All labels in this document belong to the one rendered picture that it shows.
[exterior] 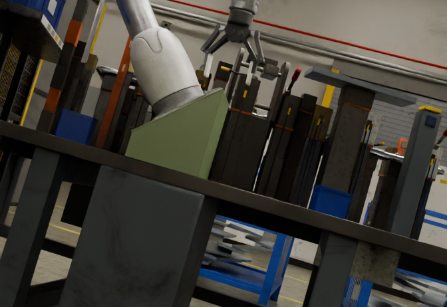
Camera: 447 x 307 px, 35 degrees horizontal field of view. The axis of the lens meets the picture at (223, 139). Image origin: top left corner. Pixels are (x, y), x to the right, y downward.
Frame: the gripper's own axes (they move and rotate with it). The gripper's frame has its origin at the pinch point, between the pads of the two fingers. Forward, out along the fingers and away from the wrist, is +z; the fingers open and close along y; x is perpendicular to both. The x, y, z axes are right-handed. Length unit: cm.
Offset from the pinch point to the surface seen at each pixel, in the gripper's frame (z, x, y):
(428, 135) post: 2, 43, 60
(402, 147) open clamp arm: 3, 93, 51
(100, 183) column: 38, -30, -19
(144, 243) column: 51, -29, -3
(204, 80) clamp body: -0.8, 27.4, -16.7
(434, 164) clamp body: 9, 62, 64
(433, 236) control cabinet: 61, 861, 82
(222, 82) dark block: -1.4, 28.3, -10.3
